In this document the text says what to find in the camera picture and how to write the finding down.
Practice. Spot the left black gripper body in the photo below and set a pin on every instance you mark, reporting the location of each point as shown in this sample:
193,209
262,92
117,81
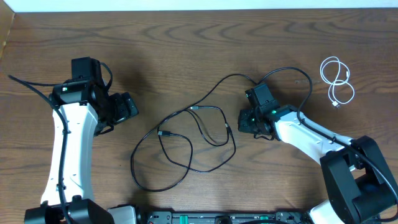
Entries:
119,109

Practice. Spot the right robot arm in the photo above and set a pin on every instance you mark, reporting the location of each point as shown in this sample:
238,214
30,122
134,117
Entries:
358,180

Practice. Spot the cardboard panel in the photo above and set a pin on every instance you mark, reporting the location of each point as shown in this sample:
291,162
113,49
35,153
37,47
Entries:
7,16

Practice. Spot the green clamp handle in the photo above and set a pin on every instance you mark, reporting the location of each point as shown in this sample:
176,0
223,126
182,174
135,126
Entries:
184,219

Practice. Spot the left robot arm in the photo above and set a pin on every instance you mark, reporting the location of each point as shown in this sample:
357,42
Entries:
82,109

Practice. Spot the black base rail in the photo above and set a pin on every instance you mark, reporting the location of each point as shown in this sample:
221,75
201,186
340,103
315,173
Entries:
165,217

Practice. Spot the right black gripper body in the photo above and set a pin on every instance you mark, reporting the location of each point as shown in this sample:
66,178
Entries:
249,122

